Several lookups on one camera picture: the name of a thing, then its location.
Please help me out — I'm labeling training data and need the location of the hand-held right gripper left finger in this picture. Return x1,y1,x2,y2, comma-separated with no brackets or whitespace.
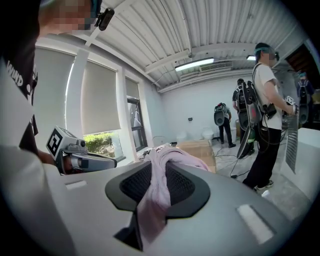
57,161,154,256

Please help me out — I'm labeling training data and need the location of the white toilet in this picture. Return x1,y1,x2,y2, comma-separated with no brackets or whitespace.
201,126,215,141

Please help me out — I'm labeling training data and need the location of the white ceiling air vent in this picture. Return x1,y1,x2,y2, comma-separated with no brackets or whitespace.
198,60,234,73

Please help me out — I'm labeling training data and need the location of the large wrapped cardboard box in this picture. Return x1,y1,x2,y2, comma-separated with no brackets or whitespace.
176,139,218,174

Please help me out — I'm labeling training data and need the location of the light pink cloth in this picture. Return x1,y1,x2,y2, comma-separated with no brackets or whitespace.
136,146,211,247

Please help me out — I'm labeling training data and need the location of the dark framed window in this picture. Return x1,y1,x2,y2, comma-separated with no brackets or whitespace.
126,96,149,152

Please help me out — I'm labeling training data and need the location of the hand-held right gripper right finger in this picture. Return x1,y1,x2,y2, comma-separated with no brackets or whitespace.
149,161,297,256

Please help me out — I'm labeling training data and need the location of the large grey roller blind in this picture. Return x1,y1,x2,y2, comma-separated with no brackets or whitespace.
33,47,76,151

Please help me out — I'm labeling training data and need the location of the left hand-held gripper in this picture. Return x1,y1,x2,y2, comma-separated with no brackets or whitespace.
45,125,118,175

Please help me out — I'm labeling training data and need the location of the glass window pane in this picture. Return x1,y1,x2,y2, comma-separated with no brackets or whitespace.
83,129,126,162

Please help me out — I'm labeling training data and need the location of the brown wooden staircase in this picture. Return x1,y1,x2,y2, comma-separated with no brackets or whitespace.
284,44,313,74

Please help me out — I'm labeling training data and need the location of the person's left forearm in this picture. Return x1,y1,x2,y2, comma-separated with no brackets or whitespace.
37,150,57,166

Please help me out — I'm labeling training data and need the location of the person's left hand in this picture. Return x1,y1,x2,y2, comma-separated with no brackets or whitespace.
62,156,74,174

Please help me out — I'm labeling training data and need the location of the person's black printed t-shirt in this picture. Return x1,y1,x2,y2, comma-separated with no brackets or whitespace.
0,0,41,151

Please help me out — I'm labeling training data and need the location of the black head camera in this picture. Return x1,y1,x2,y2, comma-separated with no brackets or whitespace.
94,7,116,32

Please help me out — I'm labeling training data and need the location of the grey perforated panel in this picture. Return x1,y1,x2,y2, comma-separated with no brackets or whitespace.
284,109,300,174

